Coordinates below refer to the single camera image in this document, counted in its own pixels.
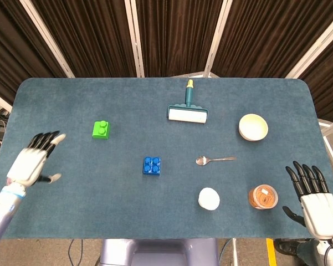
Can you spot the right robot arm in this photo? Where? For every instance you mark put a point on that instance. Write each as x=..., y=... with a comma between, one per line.
x=331, y=250

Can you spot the blue table mat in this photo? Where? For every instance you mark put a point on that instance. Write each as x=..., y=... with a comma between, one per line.
x=99, y=199

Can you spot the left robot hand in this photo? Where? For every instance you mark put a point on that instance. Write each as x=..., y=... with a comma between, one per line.
x=26, y=164

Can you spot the brown pleated curtain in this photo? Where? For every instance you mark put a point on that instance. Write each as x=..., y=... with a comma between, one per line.
x=180, y=33

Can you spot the cream bowl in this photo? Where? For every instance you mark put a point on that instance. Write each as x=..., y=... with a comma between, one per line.
x=253, y=127

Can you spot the clear tub of rubber bands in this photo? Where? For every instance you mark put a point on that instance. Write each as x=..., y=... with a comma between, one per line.
x=263, y=197

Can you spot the teal lint roller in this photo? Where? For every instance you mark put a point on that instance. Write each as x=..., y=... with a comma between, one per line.
x=187, y=108

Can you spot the metal spoon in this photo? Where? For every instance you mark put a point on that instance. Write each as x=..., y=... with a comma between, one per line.
x=210, y=159

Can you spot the lavender robot torso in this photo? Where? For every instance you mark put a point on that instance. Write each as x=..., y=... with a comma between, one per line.
x=159, y=252

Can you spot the white folding screen frame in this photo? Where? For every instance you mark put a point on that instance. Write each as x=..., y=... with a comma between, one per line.
x=137, y=38

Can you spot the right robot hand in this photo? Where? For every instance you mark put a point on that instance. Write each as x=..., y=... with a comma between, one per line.
x=315, y=205

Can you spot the blue building block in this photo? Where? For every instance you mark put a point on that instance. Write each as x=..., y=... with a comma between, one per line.
x=151, y=166

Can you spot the green building block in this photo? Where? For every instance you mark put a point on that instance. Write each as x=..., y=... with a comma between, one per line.
x=101, y=130

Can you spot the white paper cup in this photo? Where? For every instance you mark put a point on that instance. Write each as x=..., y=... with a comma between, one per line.
x=209, y=199

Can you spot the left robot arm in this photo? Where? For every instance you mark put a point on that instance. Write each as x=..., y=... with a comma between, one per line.
x=0, y=210

